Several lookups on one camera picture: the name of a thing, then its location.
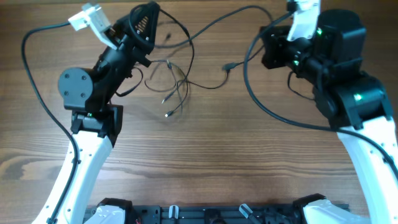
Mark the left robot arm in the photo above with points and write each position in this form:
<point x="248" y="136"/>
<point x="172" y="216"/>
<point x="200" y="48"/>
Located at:
<point x="87" y="92"/>

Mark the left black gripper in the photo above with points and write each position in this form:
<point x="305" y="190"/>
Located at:
<point x="132" y="47"/>

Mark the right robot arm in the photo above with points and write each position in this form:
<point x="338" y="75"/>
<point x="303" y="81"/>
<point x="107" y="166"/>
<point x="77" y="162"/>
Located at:
<point x="325" y="49"/>

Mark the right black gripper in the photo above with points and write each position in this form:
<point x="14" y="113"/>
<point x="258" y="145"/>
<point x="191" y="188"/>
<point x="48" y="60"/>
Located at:
<point x="273" y="46"/>

